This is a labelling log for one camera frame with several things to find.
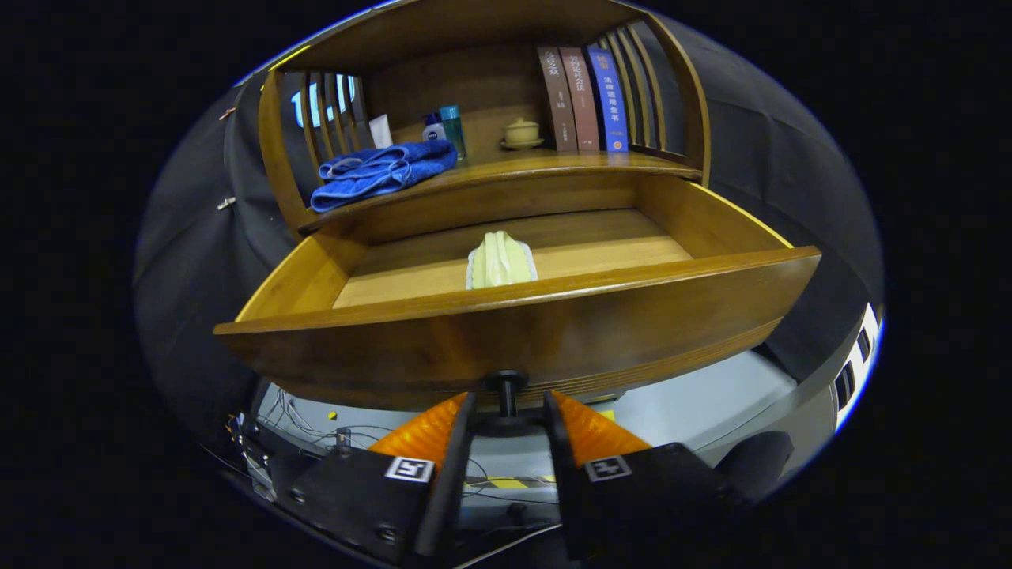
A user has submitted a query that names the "tangle of floor cables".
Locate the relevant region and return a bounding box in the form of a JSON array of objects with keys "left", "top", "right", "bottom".
[{"left": 225, "top": 387, "right": 396, "bottom": 507}]

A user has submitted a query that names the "white slotted panel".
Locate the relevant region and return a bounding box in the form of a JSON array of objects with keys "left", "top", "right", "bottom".
[{"left": 833, "top": 303, "right": 884, "bottom": 431}]

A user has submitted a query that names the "wooden countertop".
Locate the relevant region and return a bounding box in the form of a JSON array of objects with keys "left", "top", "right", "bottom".
[{"left": 300, "top": 149, "right": 703, "bottom": 234}]

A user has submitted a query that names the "blue towel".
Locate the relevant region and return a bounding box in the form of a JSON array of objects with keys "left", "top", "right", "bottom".
[{"left": 309, "top": 139, "right": 459, "bottom": 213}]

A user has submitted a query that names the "reddish brown book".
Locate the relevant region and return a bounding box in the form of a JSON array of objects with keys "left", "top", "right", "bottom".
[{"left": 558, "top": 46, "right": 602, "bottom": 153}]

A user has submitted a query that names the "black backdrop cloth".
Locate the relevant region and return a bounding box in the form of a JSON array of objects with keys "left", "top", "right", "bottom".
[{"left": 134, "top": 20, "right": 884, "bottom": 443}]

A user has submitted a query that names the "blue book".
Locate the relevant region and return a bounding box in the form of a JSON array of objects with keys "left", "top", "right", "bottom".
[{"left": 586, "top": 45, "right": 630, "bottom": 153}]

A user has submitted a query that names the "dark brown book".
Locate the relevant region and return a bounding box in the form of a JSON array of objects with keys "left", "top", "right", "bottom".
[{"left": 537, "top": 46, "right": 579, "bottom": 153}]

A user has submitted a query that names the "beige lidded teacup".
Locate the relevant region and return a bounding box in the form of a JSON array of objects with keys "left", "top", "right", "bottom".
[{"left": 500, "top": 118, "right": 545, "bottom": 151}]

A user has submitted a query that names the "green scrub brush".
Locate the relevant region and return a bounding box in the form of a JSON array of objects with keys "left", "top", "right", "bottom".
[{"left": 465, "top": 230, "right": 539, "bottom": 290}]

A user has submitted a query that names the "teal bottle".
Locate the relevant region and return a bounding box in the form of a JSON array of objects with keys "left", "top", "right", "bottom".
[{"left": 440, "top": 105, "right": 467, "bottom": 159}]

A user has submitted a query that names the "wooden cabinet with slatted shelf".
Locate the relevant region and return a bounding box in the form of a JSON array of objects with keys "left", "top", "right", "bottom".
[{"left": 257, "top": 0, "right": 712, "bottom": 238}]

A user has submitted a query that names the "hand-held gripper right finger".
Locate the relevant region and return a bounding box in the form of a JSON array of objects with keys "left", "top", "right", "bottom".
[{"left": 542, "top": 390, "right": 732, "bottom": 563}]

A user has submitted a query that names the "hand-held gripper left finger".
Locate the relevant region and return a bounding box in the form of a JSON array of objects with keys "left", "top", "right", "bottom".
[{"left": 289, "top": 391, "right": 478, "bottom": 566}]

